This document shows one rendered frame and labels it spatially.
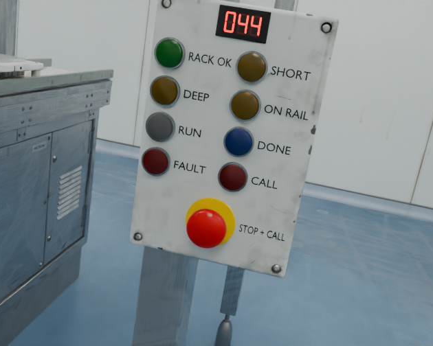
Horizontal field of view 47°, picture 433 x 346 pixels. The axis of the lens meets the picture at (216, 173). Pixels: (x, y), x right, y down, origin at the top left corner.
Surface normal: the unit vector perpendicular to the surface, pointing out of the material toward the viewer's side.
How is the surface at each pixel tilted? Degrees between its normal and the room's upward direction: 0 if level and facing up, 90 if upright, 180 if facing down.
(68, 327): 0
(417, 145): 90
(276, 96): 90
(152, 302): 90
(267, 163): 90
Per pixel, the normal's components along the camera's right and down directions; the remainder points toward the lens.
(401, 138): -0.22, 0.23
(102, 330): 0.15, -0.95
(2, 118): 0.97, 0.20
